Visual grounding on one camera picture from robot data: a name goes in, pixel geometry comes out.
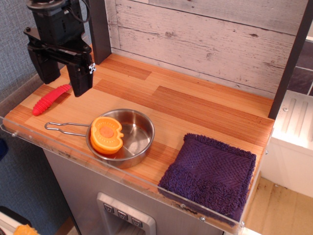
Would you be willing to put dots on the small steel pan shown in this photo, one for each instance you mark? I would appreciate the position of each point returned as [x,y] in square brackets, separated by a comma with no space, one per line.
[138,130]

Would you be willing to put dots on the grey toy fridge cabinet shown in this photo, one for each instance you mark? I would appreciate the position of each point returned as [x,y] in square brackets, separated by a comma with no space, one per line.
[82,180]

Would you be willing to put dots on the silver dispenser panel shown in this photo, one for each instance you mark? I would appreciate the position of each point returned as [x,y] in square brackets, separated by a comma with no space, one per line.
[121,219]

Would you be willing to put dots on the orange toy on floor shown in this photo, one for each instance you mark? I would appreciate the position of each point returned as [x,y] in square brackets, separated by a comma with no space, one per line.
[25,230]

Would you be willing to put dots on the red handled metal spoon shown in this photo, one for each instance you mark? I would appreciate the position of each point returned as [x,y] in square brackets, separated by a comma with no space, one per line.
[46,101]

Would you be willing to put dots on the purple folded towel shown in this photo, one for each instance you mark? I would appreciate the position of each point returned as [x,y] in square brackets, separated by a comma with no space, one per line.
[212,174]

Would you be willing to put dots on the clear acrylic edge guard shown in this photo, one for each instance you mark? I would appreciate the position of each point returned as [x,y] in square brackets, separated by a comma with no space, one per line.
[227,225]

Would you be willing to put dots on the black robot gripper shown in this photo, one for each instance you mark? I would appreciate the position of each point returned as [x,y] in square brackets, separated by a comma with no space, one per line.
[57,38]

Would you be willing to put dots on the orange plastic half fruit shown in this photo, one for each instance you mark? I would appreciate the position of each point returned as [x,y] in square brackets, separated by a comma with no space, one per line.
[106,136]

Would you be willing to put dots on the white toy sink unit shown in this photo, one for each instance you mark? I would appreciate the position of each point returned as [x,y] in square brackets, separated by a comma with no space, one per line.
[288,160]

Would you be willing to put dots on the dark vertical post right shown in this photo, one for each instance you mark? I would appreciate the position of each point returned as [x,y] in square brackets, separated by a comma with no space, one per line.
[292,60]

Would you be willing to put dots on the dark vertical post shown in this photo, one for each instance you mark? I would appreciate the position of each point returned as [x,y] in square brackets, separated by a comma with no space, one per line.
[292,60]
[99,31]

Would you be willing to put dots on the dark vertical post left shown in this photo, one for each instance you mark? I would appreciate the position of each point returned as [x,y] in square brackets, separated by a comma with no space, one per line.
[99,31]

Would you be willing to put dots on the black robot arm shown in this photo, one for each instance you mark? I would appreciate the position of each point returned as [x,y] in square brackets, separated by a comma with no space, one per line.
[58,4]

